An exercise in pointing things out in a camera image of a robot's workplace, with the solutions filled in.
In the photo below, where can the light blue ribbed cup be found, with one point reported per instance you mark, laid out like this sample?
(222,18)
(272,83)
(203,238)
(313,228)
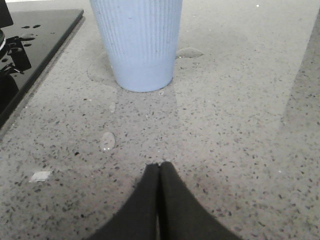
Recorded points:
(140,38)

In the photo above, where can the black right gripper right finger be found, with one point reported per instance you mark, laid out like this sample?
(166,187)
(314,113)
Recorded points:
(181,216)

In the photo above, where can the black glass gas cooktop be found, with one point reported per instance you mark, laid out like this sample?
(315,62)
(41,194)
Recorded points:
(30,44)

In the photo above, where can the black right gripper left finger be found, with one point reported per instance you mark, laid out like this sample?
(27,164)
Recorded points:
(137,218)

